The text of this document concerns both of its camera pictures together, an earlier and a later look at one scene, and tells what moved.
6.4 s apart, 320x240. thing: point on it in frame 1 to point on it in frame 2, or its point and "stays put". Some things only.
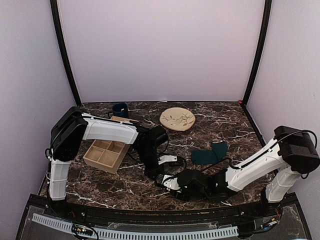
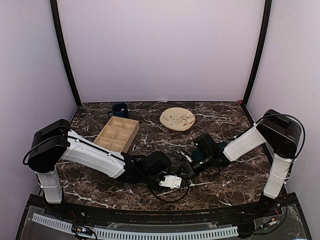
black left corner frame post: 57,29 stays put
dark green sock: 212,156 stays put
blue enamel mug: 119,109 stays put
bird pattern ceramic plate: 177,119 stays put
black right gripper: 173,192 to 188,170
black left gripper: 152,173 to 157,189
